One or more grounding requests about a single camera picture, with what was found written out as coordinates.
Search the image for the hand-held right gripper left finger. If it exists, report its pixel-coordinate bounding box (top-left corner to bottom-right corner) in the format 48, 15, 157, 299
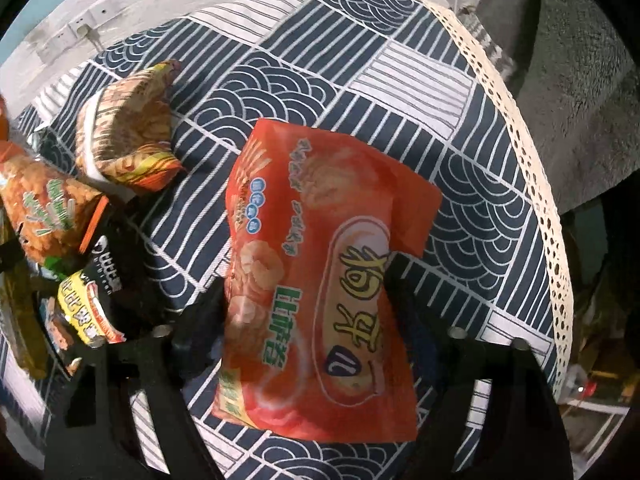
45, 285, 228, 480

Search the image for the orange patterned snack packet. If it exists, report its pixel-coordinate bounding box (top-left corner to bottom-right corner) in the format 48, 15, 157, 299
74, 58, 189, 196

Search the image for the small yellow snack packet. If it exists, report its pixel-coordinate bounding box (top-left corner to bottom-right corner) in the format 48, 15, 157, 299
56, 269, 127, 347

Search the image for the grey hanging towel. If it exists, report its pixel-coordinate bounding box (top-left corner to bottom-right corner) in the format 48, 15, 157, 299
474, 0, 640, 217

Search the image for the orange packet with green label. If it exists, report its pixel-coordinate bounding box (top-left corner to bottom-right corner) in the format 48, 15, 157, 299
0, 140, 109, 281

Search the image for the red-orange shrimp chip packet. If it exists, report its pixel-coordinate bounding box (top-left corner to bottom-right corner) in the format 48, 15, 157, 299
211, 117, 444, 444

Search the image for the blue white patterned tablecloth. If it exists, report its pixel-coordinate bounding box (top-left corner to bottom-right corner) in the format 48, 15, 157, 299
0, 0, 574, 480

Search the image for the large orange black snack packet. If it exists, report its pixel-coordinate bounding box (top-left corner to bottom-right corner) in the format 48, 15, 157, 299
80, 200, 156, 321

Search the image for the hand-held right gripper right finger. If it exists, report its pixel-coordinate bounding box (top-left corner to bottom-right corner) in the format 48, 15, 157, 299
385, 250, 573, 480

